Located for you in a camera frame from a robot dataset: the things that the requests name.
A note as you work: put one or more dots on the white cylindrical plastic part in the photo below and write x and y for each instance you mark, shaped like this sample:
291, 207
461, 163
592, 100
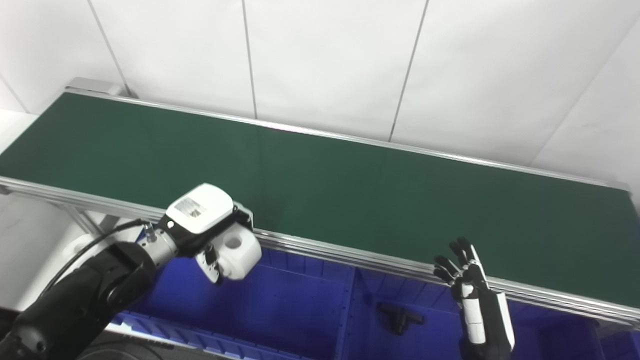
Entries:
242, 252

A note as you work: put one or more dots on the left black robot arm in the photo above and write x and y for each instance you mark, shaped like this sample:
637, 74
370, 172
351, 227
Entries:
90, 295

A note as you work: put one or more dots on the green conveyor belt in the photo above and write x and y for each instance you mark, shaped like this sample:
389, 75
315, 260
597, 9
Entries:
325, 190

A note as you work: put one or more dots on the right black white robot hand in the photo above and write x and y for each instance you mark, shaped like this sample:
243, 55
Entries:
480, 315

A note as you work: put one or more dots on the white conveyor support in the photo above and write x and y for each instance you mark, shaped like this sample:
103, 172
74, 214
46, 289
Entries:
95, 227

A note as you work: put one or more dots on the black T-shaped part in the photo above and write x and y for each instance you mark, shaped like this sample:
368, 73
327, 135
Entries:
400, 317

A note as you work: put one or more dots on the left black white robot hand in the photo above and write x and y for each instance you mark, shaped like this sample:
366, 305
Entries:
200, 212

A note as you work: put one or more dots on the blue plastic bin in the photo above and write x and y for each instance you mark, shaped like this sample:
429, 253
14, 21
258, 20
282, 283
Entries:
430, 345
622, 347
280, 310

